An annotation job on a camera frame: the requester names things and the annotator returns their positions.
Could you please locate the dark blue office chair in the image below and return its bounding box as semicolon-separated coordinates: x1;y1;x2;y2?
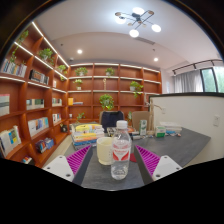
101;111;124;132

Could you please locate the stack of colourful books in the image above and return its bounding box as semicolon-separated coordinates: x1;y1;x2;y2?
70;123;104;150

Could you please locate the potted green plant centre shelf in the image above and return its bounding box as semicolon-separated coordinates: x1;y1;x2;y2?
99;94;114;110

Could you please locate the cream plastic cup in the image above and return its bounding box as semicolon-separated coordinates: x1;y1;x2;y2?
97;137;112;165

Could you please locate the wooden mannequin figure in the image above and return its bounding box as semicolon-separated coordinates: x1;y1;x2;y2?
147;98;162;135

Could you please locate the white storage box on table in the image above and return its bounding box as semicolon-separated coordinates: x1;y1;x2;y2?
159;121;182;134

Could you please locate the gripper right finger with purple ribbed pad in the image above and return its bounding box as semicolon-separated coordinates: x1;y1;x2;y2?
134;144;183;182

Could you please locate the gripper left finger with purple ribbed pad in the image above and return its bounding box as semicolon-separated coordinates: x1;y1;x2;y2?
43;144;92;183

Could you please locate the tan chair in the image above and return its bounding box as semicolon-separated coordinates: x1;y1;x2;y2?
132;111;149;130

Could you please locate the wooden bookshelf wall unit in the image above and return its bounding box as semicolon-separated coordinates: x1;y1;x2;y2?
0;23;162;167

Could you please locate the grey window curtain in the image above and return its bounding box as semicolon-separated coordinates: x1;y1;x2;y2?
174;70;203;93

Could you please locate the green white tissue box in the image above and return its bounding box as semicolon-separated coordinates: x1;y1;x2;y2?
155;126;166;138

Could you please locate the green white carton box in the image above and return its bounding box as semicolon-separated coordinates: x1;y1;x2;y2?
139;120;147;136

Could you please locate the ceiling lamp with round bulbs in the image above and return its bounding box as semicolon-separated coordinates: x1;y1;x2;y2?
115;7;161;38

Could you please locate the clear plastic water bottle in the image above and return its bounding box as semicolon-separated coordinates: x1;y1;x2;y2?
111;120;132;180

